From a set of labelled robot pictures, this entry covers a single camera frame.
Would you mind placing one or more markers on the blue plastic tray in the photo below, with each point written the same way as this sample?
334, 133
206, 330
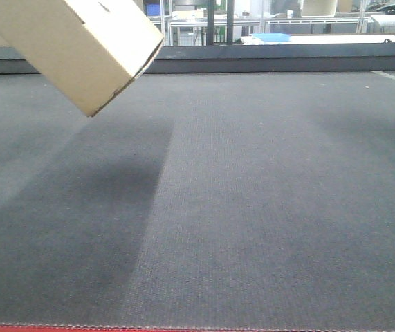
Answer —
271, 38

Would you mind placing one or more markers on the brown cardboard package box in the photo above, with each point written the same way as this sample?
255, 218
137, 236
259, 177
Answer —
119, 27

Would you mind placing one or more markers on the blue storage bin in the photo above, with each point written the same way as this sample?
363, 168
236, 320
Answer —
152, 10

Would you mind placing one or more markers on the white metal shelving rack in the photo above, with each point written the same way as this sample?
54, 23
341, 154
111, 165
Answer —
184, 22

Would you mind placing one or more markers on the black vertical post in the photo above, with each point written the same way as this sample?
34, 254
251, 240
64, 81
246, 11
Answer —
209, 40

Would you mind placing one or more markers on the dark conveyor side rail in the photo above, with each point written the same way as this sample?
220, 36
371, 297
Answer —
207, 59

